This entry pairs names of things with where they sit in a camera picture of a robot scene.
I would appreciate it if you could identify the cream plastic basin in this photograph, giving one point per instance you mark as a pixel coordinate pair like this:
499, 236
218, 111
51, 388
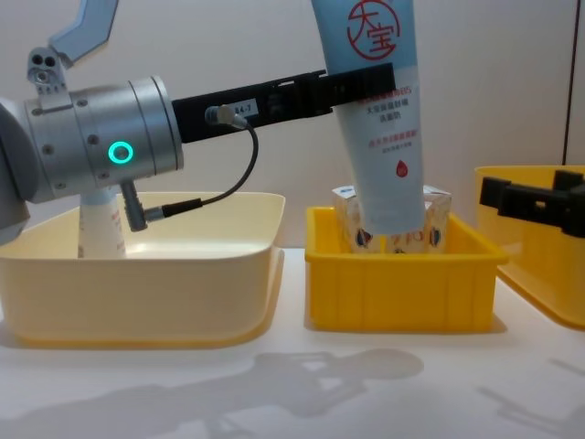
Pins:
151, 292

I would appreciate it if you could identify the yellow plastic crate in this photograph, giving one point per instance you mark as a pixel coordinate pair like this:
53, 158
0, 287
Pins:
402, 288

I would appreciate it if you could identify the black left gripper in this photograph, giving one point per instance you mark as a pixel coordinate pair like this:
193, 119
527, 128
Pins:
196, 120

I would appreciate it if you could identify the pale blue cosmetic tube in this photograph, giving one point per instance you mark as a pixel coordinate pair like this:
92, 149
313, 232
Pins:
388, 151

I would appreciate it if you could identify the white tube with red print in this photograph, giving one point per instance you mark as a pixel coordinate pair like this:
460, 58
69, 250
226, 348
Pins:
101, 228

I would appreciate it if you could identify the yellow plastic basin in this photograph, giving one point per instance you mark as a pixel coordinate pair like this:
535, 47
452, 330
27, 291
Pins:
535, 265

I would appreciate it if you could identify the dark vertical post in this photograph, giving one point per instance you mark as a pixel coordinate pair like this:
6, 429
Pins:
570, 82

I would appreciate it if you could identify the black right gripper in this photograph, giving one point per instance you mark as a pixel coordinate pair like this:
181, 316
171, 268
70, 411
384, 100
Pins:
577, 215

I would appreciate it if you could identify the silver and grey left robot arm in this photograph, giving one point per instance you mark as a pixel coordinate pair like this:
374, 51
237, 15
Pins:
105, 128

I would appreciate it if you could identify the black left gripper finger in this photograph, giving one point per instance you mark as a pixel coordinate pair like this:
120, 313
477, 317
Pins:
356, 87

